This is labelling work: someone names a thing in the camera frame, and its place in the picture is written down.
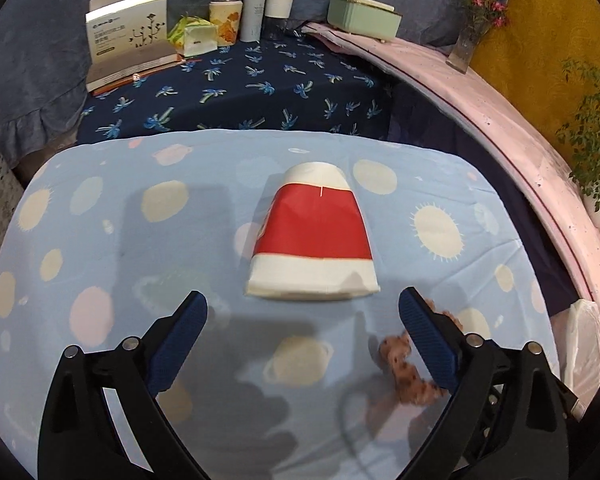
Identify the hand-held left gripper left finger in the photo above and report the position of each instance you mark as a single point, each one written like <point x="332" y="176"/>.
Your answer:
<point x="177" y="345"/>

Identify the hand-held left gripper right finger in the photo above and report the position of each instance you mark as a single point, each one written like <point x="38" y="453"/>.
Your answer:
<point x="427" y="340"/>

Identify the red and white paper cup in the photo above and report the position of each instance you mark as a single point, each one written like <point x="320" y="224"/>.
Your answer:
<point x="315" y="225"/>

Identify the brown fuzzy hair scrunchie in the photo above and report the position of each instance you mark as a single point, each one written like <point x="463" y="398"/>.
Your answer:
<point x="402" y="365"/>

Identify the light blue planet print tablecloth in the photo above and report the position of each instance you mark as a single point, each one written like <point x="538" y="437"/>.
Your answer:
<point x="105" y="240"/>

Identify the dark purple cloth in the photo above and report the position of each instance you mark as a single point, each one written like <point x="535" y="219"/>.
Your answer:
<point x="455" y="135"/>

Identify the pink cloth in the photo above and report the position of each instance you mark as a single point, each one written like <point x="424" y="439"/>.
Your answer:
<point x="505" y="110"/>

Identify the navy palm print cloth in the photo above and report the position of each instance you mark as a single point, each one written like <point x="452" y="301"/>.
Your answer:
<point x="240" y="95"/>

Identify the green plant in white pot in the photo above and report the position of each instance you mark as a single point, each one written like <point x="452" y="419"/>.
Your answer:
<point x="592" y="130"/>

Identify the flat white box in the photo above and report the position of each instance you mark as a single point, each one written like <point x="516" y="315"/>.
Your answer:
<point x="130" y="67"/>

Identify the glass vase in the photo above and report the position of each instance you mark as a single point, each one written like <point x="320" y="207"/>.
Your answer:
<point x="462" y="55"/>

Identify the green tissue pack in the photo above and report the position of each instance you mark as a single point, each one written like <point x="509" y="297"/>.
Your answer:
<point x="195" y="37"/>

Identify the blue-grey cloth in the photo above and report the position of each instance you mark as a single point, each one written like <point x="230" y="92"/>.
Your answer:
<point x="45" y="60"/>

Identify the white printed carton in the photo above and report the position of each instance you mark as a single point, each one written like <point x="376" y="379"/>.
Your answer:
<point x="125" y="25"/>

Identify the floral print can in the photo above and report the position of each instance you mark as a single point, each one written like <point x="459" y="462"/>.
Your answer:
<point x="226" y="22"/>

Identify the pale green tissue box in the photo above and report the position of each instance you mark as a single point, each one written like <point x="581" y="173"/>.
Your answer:
<point x="362" y="20"/>

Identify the pink flower sprig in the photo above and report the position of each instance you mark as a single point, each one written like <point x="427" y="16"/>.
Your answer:
<point x="480" y="5"/>

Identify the tall white tumbler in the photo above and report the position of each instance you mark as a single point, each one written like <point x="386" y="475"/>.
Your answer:
<point x="253" y="12"/>

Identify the yellow cloth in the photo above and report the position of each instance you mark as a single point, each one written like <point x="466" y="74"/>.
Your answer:
<point x="555" y="10"/>

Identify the white jar with dark base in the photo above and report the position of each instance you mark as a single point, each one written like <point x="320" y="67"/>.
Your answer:
<point x="280" y="5"/>

